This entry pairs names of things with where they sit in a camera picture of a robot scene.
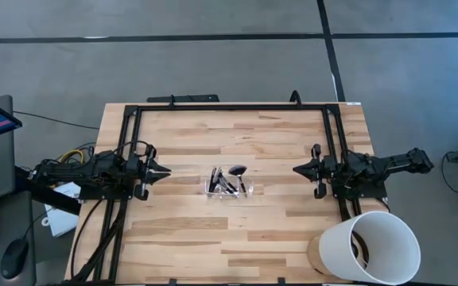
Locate black computer mouse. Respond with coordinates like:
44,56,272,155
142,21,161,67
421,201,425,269
0,237,30,280

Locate yellow cables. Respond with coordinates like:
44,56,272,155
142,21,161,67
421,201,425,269
56,149,85,164

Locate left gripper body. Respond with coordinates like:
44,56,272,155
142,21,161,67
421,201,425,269
127,145,157,201

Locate white cylindrical bin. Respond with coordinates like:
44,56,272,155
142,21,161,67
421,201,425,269
318,210,421,285

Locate black desk beam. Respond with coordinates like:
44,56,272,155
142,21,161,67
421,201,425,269
14,165,83,215

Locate thin black floor cable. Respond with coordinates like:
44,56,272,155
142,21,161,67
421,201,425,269
12,110,101,131

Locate black aluminium table frame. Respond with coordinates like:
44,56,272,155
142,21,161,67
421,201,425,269
69,101,389,285

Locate fan makeup brush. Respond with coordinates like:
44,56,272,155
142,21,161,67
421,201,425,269
227,164,249,195

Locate clear acrylic organizer box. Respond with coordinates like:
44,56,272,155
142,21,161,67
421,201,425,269
204,176,254,199

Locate white paper sheet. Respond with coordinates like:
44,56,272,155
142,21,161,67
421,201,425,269
42,181,83,238

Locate round-tipped black makeup brush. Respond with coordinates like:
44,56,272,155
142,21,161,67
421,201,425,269
219,170,239,195

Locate black mounting bar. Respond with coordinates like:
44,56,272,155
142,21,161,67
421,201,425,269
146,94,220,103

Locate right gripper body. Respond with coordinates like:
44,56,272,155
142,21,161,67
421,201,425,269
312,144,340,199

